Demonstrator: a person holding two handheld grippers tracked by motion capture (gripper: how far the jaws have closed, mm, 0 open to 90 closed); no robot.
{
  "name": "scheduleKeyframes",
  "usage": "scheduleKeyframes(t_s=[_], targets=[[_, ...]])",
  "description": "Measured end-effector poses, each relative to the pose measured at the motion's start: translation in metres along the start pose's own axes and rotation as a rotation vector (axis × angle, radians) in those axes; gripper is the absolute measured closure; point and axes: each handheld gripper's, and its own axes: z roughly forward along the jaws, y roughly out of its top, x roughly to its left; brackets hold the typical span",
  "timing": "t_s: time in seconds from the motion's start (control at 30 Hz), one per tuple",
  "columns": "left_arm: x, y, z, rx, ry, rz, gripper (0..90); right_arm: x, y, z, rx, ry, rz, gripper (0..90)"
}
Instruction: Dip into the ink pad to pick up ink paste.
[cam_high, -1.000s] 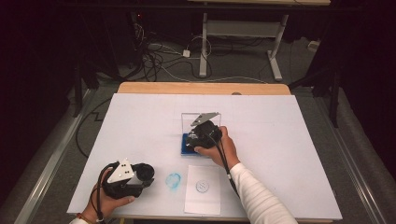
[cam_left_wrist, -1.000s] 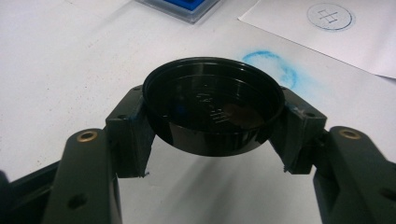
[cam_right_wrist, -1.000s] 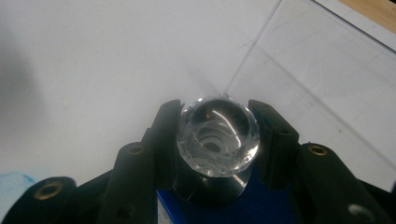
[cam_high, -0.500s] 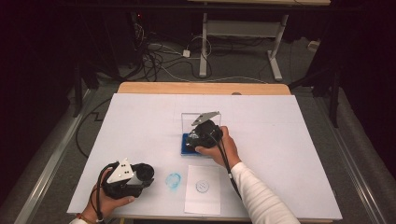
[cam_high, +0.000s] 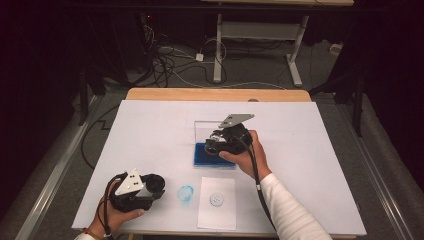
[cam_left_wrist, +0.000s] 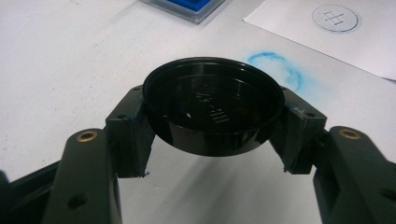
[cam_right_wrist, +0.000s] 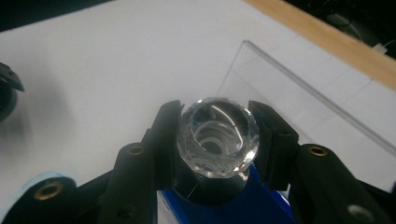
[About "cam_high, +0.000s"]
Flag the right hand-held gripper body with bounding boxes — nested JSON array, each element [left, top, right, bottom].
[[213, 113, 256, 157]]

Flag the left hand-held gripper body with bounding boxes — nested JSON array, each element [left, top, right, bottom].
[[107, 168, 158, 214]]

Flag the black stamp with clear knob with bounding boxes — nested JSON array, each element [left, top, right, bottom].
[[204, 131, 228, 158]]

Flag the blue ink pad clear case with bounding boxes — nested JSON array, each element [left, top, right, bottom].
[[193, 119, 238, 168]]

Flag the person's right hand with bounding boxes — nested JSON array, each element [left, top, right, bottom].
[[218, 129, 273, 181]]

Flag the person's left hand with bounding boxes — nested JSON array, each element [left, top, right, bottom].
[[87, 179, 146, 238]]

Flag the clear round blue-stained cap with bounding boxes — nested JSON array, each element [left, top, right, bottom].
[[176, 184, 195, 203]]

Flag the wooden table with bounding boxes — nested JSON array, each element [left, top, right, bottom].
[[124, 87, 358, 240]]

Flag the white table cover board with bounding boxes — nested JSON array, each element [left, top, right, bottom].
[[71, 99, 368, 237]]

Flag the white paper sheet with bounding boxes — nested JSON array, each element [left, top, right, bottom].
[[196, 176, 238, 232]]

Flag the black metal stand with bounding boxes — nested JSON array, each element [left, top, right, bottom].
[[308, 71, 366, 138], [78, 63, 108, 127]]

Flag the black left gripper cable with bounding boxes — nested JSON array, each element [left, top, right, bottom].
[[96, 172, 129, 238]]

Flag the white floor cable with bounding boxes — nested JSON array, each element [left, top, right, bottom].
[[156, 46, 288, 91]]

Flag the thin black floor cable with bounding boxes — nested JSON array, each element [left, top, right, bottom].
[[80, 104, 121, 170]]

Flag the brown bead bracelet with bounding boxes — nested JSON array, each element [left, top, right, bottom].
[[81, 227, 102, 240]]

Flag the aluminium floor rail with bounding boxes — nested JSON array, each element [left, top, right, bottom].
[[334, 99, 416, 240], [14, 94, 103, 240]]

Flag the grey metal desk frame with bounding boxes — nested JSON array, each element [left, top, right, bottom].
[[199, 0, 355, 88]]

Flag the black floor cable bundle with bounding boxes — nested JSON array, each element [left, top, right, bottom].
[[141, 13, 218, 88]]

